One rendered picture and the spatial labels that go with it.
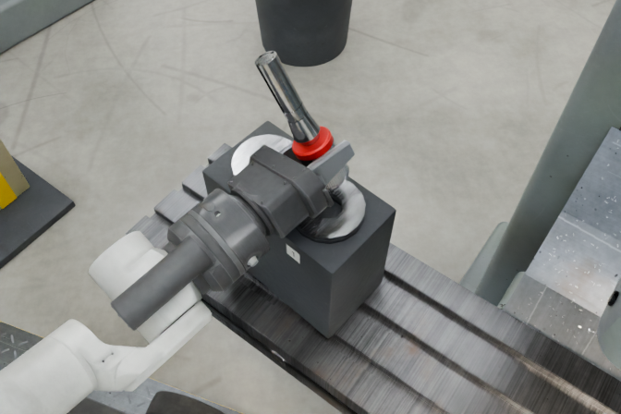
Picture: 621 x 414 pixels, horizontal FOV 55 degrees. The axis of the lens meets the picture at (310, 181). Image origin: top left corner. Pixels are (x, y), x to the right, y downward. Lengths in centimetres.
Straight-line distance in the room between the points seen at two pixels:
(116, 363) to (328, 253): 26
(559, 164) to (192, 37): 206
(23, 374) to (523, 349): 61
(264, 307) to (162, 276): 32
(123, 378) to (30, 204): 175
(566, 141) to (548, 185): 11
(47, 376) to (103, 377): 5
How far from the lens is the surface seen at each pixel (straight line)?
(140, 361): 59
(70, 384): 58
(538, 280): 100
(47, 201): 229
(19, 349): 160
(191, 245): 58
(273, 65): 60
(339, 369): 83
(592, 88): 91
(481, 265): 184
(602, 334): 49
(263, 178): 64
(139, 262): 61
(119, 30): 292
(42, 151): 250
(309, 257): 69
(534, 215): 113
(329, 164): 65
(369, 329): 85
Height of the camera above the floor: 175
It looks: 53 degrees down
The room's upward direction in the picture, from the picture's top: straight up
